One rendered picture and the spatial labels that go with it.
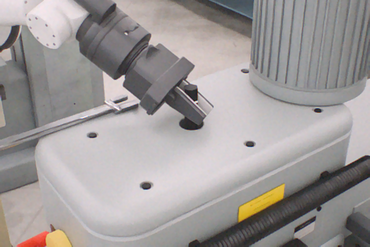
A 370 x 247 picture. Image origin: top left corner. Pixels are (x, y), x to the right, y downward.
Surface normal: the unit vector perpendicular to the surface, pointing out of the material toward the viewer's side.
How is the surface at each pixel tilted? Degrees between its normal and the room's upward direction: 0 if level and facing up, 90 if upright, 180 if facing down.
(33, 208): 0
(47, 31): 108
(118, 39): 52
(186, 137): 0
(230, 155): 0
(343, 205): 90
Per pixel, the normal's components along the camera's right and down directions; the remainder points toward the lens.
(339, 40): 0.18, 0.49
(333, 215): 0.59, 0.40
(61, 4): 0.29, -0.43
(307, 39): -0.30, 0.48
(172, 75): 0.47, -0.63
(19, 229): 0.00, -0.86
